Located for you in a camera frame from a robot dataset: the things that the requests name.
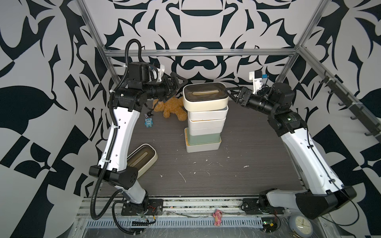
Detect cream dark-lid tissue box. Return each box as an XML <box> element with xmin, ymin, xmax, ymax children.
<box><xmin>183</xmin><ymin>82</ymin><xmax>229</xmax><ymax>112</ymax></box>
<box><xmin>127</xmin><ymin>143</ymin><xmax>158</xmax><ymax>178</ymax></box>

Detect grey lid white tissue box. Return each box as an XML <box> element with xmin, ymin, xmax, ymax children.
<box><xmin>188</xmin><ymin>106</ymin><xmax>229</xmax><ymax>121</ymax></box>

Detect white bamboo tissue box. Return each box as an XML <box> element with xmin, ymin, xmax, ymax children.
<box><xmin>188</xmin><ymin>118</ymin><xmax>226</xmax><ymax>130</ymax></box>
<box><xmin>189</xmin><ymin>124</ymin><xmax>224</xmax><ymax>136</ymax></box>
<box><xmin>184</xmin><ymin>128</ymin><xmax>222</xmax><ymax>153</ymax></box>

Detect green tissue box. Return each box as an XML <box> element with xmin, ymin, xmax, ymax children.
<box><xmin>186</xmin><ymin>133</ymin><xmax>221</xmax><ymax>146</ymax></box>

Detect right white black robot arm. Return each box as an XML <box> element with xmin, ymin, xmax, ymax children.
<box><xmin>225</xmin><ymin>83</ymin><xmax>357</xmax><ymax>219</ymax></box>

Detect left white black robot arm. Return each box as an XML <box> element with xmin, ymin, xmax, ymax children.
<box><xmin>89</xmin><ymin>39</ymin><xmax>188</xmax><ymax>220</ymax></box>

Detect brown teddy bear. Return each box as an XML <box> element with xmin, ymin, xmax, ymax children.
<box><xmin>153</xmin><ymin>97</ymin><xmax>188</xmax><ymax>122</ymax></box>

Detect small dark purple toy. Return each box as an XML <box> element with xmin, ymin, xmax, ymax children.
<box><xmin>144</xmin><ymin>111</ymin><xmax>153</xmax><ymax>118</ymax></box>

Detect blue robot toy figure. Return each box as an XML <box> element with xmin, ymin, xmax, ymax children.
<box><xmin>144</xmin><ymin>118</ymin><xmax>153</xmax><ymax>128</ymax></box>

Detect pink toy figure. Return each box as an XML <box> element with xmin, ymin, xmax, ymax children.
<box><xmin>212</xmin><ymin>209</ymin><xmax>222</xmax><ymax>227</ymax></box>

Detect small green circuit board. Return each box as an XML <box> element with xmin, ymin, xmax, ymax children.
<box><xmin>262</xmin><ymin>219</ymin><xmax>278</xmax><ymax>234</ymax></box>

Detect round white clock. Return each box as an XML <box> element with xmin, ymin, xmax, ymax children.
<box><xmin>289</xmin><ymin>215</ymin><xmax>314</xmax><ymax>238</ymax></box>

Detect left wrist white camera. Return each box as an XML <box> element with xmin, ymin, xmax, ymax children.
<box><xmin>152</xmin><ymin>68</ymin><xmax>165</xmax><ymax>84</ymax></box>

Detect wrist white camera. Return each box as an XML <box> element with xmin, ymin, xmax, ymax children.
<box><xmin>249</xmin><ymin>70</ymin><xmax>267</xmax><ymax>94</ymax></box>
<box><xmin>152</xmin><ymin>68</ymin><xmax>165</xmax><ymax>84</ymax></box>

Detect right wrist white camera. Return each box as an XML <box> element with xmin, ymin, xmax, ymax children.
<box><xmin>249</xmin><ymin>70</ymin><xmax>267</xmax><ymax>94</ymax></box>

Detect aluminium frame rail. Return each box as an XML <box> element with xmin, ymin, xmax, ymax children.
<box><xmin>104</xmin><ymin>48</ymin><xmax>297</xmax><ymax>57</ymax></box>

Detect grey wall hook rail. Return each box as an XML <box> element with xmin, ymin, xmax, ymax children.
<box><xmin>319</xmin><ymin>70</ymin><xmax>381</xmax><ymax>143</ymax></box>

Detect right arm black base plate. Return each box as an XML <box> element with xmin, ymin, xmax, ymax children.
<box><xmin>240</xmin><ymin>197</ymin><xmax>284</xmax><ymax>215</ymax></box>

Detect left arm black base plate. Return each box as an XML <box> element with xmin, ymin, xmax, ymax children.
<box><xmin>121</xmin><ymin>198</ymin><xmax>164</xmax><ymax>216</ymax></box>

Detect grey slotted cable duct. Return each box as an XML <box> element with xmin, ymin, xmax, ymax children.
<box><xmin>86</xmin><ymin>217</ymin><xmax>263</xmax><ymax>229</ymax></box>

